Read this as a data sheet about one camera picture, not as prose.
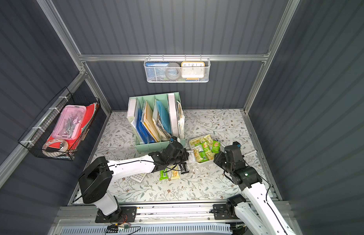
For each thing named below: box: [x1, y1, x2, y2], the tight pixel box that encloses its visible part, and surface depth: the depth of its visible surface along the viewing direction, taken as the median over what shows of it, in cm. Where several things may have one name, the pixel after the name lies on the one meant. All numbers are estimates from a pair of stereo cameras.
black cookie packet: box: [178, 162, 190, 175], surface depth 88 cm
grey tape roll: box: [164, 62, 182, 81], surface depth 89 cm
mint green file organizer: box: [126, 92, 186, 153], surface depth 91 cm
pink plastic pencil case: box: [51, 104, 87, 141], surface depth 74 cm
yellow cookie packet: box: [171, 170, 181, 180], surface depth 87 cm
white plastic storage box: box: [187, 134, 226, 166], surface depth 97 cm
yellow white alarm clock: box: [181, 61, 206, 81], surface depth 90 cm
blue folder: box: [136, 107, 157, 144], surface depth 89 cm
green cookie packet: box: [159, 167, 169, 181], surface depth 86 cm
